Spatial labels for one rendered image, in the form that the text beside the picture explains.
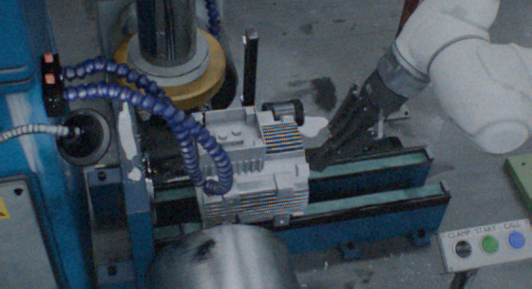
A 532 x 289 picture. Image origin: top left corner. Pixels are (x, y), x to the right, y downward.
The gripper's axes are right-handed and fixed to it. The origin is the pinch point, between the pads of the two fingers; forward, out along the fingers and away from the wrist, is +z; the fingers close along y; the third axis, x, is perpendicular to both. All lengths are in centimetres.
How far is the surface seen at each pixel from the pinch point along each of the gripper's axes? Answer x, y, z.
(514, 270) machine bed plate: 51, 14, 6
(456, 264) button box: 17.5, 23.6, -4.4
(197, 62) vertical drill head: -32.5, -2.1, -10.5
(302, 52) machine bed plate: 28, -60, 19
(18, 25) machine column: -63, 12, -18
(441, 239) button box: 15.1, 19.3, -5.4
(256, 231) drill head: -16.7, 16.6, 4.4
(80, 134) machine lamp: -54, 22, -14
